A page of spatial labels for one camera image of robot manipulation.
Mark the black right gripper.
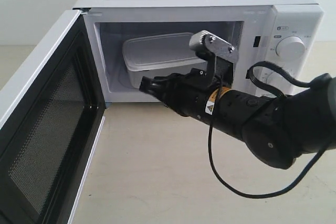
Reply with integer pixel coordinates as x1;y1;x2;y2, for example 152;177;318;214
139;68;218;119

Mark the white plastic lidded container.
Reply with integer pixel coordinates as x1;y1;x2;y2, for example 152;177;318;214
122;32;207;89

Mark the white microwave door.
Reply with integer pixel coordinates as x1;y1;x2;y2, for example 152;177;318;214
1;10;106;223

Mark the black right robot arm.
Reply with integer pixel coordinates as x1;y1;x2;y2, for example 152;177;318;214
139;73;335;169

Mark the white microwave oven body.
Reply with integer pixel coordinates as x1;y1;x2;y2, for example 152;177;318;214
74;0;323;104

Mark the lower white control knob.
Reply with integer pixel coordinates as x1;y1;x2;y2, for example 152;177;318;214
266;72;292;94

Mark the white control knob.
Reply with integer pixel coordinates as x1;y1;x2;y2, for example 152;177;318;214
276;36;306;61
266;72;292;94

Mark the upper white control knob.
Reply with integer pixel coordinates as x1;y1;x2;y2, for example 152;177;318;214
276;36;306;61

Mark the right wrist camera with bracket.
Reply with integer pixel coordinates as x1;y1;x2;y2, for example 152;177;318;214
189;30;239;89

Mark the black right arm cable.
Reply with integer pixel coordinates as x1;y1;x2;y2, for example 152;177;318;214
207;60;336;198

